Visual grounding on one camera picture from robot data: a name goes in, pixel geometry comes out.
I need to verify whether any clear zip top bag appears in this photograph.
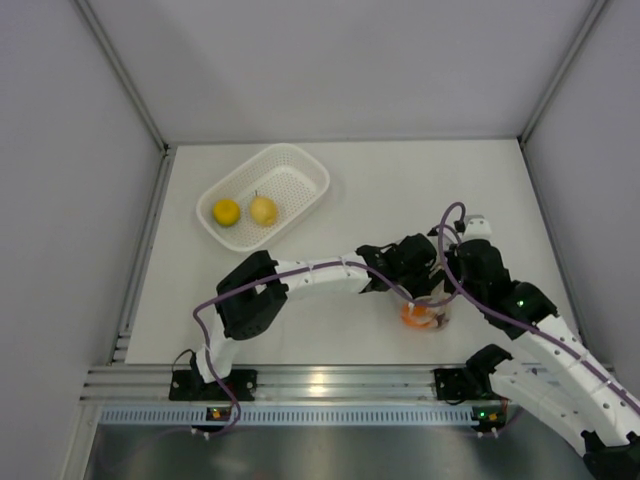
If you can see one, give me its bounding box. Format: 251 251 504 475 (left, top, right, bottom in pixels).
400 267 454 332

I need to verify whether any yellow fake pear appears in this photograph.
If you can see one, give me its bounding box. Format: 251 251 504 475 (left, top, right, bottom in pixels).
249 190 278 227

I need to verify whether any yellow green fake lemon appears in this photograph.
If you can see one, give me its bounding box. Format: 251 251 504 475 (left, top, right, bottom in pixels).
212 198 242 228

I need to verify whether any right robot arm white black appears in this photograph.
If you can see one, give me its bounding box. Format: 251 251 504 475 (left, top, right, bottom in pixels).
438 239 639 479

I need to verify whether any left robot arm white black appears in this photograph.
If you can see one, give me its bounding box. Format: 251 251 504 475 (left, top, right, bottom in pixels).
191 234 450 400

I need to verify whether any orange fake fruit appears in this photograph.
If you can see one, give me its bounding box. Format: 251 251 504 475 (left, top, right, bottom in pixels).
400 303 438 330

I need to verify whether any white perforated plastic basket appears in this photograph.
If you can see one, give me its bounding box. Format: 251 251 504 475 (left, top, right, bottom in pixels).
196 143 330 253

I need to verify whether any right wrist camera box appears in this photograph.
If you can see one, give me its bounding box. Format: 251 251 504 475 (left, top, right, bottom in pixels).
460 215 492 240

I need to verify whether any aluminium corner frame post right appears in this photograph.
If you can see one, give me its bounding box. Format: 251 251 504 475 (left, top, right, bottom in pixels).
517 0 612 148

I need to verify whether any aluminium corner frame post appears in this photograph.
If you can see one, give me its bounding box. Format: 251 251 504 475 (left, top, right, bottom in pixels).
72 0 169 152
517 0 612 148

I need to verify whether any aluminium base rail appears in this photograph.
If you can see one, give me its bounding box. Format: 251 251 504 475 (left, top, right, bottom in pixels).
80 364 438 404

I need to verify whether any white slotted cable duct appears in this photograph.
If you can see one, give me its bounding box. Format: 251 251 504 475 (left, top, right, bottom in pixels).
100 404 479 427

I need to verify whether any aluminium corner frame post left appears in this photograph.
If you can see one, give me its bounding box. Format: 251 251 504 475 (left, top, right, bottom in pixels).
72 0 169 152

